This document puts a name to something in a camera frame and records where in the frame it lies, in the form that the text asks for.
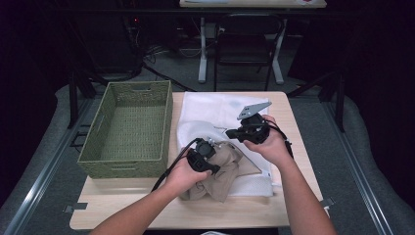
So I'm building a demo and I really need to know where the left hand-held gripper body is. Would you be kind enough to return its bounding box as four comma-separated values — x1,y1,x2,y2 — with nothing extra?
186,136,217,173

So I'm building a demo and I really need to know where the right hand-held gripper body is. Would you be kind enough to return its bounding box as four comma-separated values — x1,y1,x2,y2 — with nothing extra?
237,101,272,145

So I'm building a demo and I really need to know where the beige garment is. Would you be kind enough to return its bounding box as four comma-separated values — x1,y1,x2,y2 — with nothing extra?
180,141,262,204

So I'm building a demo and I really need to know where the white mesh laundry bag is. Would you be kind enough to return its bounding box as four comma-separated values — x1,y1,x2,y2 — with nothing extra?
175,91,275,199

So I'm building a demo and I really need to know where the green woven basket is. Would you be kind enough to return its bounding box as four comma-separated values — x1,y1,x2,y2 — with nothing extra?
76,80,174,179

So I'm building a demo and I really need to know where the person's right hand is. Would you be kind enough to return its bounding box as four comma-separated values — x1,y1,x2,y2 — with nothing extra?
243,115,290,165

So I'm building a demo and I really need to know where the person's left hand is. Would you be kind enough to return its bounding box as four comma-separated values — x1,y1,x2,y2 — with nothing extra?
162,160,212,199

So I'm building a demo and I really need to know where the desk with white legs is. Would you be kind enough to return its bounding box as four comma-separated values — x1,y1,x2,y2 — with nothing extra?
179,0,327,86

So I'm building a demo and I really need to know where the black chair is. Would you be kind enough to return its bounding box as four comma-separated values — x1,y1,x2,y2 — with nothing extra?
213,13,285,92

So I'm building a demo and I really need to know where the black metal stand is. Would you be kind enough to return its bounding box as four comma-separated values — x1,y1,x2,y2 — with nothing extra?
287,70,346,133
67,65,109,130

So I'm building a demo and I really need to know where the dark equipment cabinet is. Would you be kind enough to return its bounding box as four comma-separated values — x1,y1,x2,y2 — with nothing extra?
65,13,145,76

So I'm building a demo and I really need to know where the right hand-held gripper black cable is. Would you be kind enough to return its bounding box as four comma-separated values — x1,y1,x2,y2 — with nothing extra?
265,119,295,160

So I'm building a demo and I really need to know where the bundle of floor cables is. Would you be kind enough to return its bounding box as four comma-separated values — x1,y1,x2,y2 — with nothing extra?
143,42,197,92

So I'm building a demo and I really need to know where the metal floor rail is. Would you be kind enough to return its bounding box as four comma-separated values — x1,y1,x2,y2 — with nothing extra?
1,97,96,235
321,97,395,235

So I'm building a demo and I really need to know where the black floor bracket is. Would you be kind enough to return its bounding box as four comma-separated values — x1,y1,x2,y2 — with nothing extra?
69,123,89,148

